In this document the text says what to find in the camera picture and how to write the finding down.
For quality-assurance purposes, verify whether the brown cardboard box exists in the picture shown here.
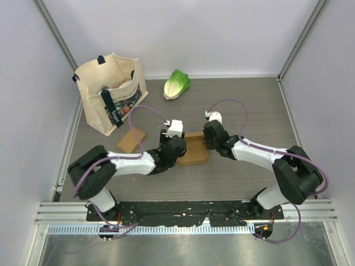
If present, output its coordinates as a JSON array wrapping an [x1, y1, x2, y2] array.
[[116, 127, 146, 154]]

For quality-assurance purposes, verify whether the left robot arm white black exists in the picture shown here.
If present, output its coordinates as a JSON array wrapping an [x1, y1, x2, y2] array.
[[68, 130, 187, 221]]

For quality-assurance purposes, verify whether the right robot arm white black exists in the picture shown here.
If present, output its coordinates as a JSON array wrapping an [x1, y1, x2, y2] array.
[[203, 120, 324, 219]]

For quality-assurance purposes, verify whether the green lettuce head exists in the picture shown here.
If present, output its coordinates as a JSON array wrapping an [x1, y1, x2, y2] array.
[[163, 69, 191, 100]]

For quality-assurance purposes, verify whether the white item inside bag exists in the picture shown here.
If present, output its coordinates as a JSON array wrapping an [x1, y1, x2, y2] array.
[[119, 80, 132, 89]]

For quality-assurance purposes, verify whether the beige canvas tote bag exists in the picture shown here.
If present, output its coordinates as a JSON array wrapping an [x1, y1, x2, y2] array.
[[72, 53, 148, 136]]

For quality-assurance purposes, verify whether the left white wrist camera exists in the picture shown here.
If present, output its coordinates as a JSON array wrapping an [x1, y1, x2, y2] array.
[[164, 120, 183, 137]]

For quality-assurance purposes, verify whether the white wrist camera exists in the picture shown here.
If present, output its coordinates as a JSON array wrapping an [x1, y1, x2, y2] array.
[[164, 120, 183, 137], [205, 111, 222, 124]]

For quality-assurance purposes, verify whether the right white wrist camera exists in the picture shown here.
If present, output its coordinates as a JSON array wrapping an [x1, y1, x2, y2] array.
[[205, 111, 222, 124]]

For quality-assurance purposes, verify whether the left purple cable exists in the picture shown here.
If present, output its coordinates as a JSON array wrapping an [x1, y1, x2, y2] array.
[[73, 105, 171, 241]]

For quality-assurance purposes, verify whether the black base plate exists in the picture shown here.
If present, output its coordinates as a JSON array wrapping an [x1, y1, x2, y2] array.
[[102, 201, 284, 227]]

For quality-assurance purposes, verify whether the white slotted cable duct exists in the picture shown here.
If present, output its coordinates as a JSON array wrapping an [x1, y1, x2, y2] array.
[[47, 224, 255, 236]]

